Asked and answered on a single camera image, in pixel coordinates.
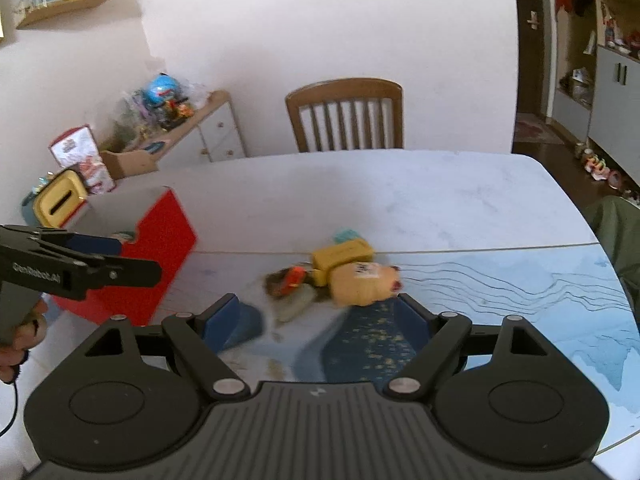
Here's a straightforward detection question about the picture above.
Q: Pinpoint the pale green pouch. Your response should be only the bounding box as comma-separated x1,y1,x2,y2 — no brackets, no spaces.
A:
274,287,316,324

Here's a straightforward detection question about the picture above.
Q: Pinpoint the brown braided ring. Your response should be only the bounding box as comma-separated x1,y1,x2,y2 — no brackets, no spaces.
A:
262,266,317,302

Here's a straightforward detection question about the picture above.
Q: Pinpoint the yellow spotted plush toy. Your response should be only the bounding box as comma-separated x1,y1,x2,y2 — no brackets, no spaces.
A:
329,262,402,307

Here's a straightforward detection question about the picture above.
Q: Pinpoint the orange fish plush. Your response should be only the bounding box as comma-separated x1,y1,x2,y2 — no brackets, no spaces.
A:
276,266,307,297

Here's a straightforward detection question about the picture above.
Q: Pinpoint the yellow cardboard box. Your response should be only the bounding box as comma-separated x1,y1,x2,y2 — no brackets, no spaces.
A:
311,238,374,287

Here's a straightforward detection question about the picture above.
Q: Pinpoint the person's left hand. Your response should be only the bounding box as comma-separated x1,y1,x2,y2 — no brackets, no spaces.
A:
0,299,48,384

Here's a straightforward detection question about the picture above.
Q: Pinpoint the yellow teal tissue box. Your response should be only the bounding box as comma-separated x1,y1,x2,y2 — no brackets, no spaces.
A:
21,168,89,228

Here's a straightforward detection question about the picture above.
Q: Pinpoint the red white cardboard box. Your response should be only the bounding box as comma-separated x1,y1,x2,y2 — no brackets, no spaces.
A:
54,186,196,326

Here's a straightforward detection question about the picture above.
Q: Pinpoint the red white snack bag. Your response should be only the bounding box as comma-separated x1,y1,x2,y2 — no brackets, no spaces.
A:
49,125,116,194

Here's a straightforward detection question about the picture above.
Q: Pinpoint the blue patterned table mat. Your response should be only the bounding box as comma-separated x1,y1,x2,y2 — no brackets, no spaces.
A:
158,244,639,451

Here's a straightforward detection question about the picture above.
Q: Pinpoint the wooden white sideboard cabinet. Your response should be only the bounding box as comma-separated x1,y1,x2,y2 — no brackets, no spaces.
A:
98,89,248,181

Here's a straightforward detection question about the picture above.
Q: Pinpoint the blue round toy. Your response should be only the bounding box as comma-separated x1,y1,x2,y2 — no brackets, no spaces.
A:
142,73,182,107

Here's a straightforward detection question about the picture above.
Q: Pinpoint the green jacket on chair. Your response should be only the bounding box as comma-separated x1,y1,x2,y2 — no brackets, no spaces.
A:
585,196,640,313

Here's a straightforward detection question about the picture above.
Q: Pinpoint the wooden dining chair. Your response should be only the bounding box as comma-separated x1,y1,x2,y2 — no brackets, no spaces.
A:
285,77,405,153

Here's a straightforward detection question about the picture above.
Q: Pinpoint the dark wooden door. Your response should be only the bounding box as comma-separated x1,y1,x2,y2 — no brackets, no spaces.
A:
510,0,559,154

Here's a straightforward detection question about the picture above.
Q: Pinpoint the wooden wall shelf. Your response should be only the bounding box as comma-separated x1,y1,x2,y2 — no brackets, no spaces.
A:
14,0,108,29

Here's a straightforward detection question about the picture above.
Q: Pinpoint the grey wall cabinet unit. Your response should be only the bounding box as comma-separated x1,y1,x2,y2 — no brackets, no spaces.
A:
551,0,639,182

